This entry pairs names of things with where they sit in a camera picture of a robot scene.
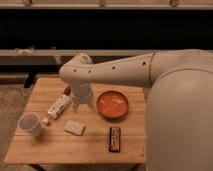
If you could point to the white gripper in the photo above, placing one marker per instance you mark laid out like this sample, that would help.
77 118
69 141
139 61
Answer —
81 94

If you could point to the white sponge block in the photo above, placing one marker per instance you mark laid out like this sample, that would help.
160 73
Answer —
74 127

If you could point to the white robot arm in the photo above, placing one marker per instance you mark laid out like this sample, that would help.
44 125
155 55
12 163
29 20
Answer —
179 107

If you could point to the orange bowl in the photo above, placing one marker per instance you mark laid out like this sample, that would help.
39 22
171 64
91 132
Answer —
112 104

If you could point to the small white bottle cap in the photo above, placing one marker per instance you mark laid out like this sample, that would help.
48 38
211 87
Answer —
46 121

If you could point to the wooden table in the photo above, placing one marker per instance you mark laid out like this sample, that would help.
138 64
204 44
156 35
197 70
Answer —
57 146

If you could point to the white plastic cup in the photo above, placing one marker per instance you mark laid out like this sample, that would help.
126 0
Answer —
30 124

